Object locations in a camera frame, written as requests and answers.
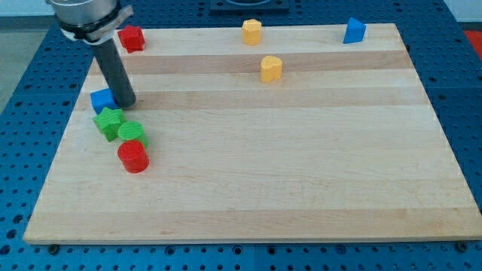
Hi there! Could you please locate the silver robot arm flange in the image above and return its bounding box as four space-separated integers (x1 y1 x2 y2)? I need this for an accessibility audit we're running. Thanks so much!
46 0 120 25

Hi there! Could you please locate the wooden board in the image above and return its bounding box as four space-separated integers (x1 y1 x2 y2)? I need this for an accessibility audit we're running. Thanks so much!
24 23 481 245

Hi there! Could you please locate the yellow heart block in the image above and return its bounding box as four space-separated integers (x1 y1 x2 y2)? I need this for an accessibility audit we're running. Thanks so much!
260 56 283 83

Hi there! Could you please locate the yellow hexagon block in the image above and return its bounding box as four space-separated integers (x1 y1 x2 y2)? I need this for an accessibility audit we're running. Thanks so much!
242 19 262 46

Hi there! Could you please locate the red cylinder block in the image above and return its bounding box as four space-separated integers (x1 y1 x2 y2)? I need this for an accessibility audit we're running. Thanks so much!
117 140 150 173

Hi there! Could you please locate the green cylinder block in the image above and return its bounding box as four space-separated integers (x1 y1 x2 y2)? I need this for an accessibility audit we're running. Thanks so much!
117 121 149 148

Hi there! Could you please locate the green star block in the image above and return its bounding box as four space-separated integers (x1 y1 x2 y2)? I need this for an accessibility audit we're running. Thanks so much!
93 107 126 142

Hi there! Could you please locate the blue cube block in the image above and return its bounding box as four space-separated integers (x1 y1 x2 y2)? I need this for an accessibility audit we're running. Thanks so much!
90 88 119 114

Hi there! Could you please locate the red star block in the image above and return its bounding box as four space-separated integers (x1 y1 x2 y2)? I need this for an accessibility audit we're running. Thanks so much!
117 25 145 53

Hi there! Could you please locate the blue triangle block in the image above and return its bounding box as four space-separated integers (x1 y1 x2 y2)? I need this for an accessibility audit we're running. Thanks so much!
343 17 367 44

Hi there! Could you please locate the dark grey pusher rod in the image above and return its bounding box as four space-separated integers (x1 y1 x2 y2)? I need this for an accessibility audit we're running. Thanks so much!
91 38 136 108

